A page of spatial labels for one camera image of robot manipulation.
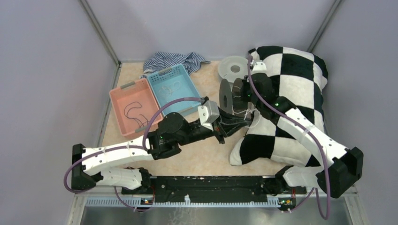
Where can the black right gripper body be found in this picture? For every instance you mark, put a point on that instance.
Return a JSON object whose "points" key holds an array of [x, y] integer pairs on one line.
{"points": [[245, 92]]}

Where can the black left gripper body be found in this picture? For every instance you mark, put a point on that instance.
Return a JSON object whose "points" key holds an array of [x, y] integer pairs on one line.
{"points": [[217, 132]]}

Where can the black cable spool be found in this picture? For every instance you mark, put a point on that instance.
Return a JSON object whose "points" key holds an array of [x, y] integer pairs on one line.
{"points": [[229, 97]]}

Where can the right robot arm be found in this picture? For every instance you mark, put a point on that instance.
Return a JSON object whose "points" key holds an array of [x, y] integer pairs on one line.
{"points": [[340, 167]]}

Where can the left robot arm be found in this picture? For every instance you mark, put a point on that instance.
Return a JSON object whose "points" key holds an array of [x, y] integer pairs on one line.
{"points": [[100, 166]]}

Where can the black white checkered pillow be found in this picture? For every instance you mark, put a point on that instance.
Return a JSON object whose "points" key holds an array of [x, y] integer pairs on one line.
{"points": [[299, 76]]}

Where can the blue perforated plastic basket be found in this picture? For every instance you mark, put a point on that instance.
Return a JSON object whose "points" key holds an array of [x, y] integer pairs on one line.
{"points": [[174, 83]]}

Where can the pink perforated plastic basket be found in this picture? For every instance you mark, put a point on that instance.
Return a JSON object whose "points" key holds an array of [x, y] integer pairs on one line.
{"points": [[134, 105]]}

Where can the blue white striped cloth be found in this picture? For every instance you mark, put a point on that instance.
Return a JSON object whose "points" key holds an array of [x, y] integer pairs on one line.
{"points": [[162, 60]]}

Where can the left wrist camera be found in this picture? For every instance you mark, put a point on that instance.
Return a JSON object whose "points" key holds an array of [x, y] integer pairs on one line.
{"points": [[208, 114]]}

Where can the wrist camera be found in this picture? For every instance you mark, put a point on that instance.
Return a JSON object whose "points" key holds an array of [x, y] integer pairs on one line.
{"points": [[258, 66], [208, 114]]}

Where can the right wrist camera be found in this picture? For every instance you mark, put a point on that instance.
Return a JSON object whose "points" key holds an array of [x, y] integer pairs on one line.
{"points": [[258, 66]]}

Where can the grey cable spool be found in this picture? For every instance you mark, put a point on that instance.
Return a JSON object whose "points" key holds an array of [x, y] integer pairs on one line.
{"points": [[232, 67]]}

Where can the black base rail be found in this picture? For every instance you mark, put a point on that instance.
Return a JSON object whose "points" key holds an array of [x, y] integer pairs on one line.
{"points": [[214, 189]]}

